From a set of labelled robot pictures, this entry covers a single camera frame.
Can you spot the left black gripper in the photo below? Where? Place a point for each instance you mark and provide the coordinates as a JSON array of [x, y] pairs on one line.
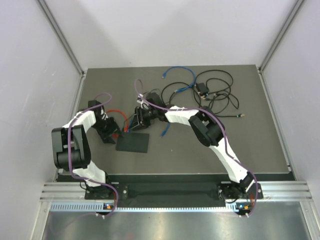
[[114, 128]]

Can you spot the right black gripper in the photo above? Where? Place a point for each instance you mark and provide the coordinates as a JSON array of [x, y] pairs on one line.
[[139, 122]]

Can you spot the black network switch box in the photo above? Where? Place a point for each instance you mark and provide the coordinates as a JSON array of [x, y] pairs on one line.
[[134, 142]]

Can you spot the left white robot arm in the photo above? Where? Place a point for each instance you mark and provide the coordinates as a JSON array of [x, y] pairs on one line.
[[71, 148]]

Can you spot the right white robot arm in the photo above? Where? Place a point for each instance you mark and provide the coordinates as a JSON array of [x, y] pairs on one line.
[[208, 129]]

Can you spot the black power adapter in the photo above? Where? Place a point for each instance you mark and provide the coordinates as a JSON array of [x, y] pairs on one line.
[[202, 89]]

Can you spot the dark grey table mat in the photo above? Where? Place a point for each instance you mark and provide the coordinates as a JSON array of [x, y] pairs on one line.
[[174, 149]]

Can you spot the grey slotted cable duct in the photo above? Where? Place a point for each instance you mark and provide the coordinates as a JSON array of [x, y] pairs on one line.
[[107, 207]]

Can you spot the aluminium profile rail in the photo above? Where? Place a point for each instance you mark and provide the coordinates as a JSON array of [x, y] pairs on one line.
[[274, 191]]

